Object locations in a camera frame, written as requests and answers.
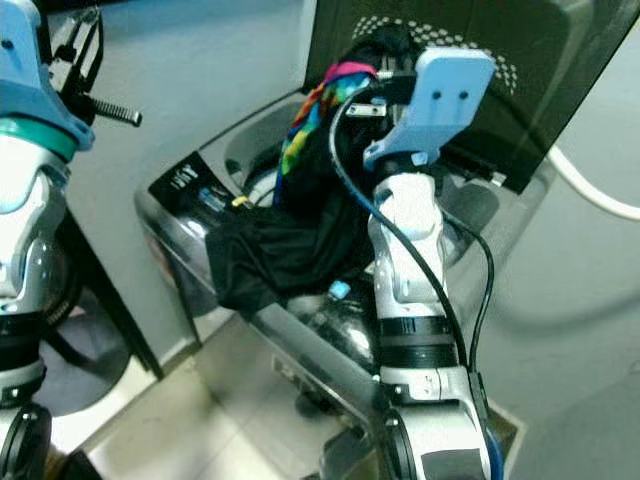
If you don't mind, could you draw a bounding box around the black garment with colourful print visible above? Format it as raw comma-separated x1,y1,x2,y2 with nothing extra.
205,25,421,313

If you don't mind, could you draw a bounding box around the grey top-load washing machine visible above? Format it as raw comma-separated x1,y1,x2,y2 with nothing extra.
135,90,556,480

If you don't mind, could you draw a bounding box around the black threaded rod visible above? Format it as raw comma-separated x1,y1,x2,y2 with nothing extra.
88,96,144,127

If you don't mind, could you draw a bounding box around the clear bottle with blue cap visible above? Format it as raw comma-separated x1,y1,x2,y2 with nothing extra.
285,280,381,373

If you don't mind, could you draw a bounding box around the light blue right wrist camera mount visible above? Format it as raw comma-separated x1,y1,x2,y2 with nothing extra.
363,47,497,171

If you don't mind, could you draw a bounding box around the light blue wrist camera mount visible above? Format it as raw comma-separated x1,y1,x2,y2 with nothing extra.
0,0,98,153
363,47,497,171

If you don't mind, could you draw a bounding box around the light blue left wrist camera mount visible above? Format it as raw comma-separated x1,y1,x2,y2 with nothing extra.
0,0,98,153

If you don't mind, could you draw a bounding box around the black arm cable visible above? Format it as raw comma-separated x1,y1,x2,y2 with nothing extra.
328,85,496,401

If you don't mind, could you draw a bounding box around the white hose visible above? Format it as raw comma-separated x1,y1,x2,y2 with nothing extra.
548,145,640,223

